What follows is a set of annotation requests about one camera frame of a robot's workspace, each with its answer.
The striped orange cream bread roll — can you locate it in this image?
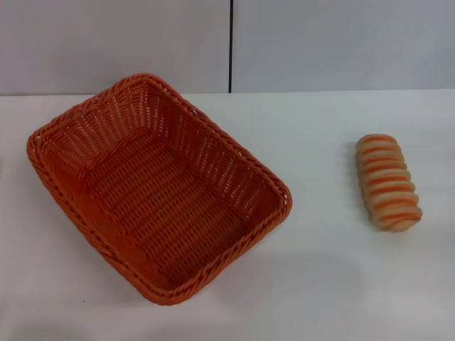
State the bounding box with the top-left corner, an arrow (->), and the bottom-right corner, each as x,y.
356,133 -> 424,234

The orange woven plastic basket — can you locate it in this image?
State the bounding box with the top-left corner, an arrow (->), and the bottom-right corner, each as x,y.
26,72 -> 293,307

